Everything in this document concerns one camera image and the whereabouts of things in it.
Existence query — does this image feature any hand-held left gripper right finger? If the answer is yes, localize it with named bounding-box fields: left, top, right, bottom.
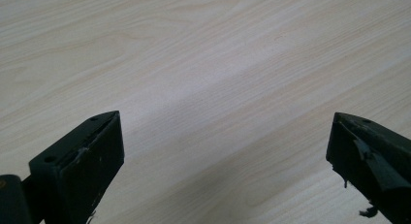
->
left=325, top=112, right=411, bottom=224

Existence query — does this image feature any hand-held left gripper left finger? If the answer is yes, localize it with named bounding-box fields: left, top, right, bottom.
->
left=20, top=110, right=125, bottom=224

